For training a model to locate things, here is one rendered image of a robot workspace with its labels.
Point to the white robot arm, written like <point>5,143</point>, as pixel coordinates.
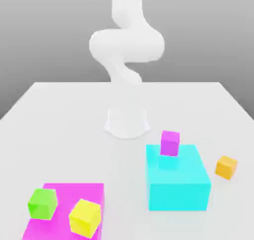
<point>127,45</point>

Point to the small purple cube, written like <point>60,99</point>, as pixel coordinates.
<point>169,143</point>

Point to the small orange cube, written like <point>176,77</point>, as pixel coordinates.
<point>226,167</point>

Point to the small yellow cube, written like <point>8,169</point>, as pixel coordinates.
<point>85,219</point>

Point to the small green cube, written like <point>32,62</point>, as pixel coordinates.
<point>42,204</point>

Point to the large cyan box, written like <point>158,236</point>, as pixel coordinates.
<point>178,184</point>

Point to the large magenta box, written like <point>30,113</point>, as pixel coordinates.
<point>65,204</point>

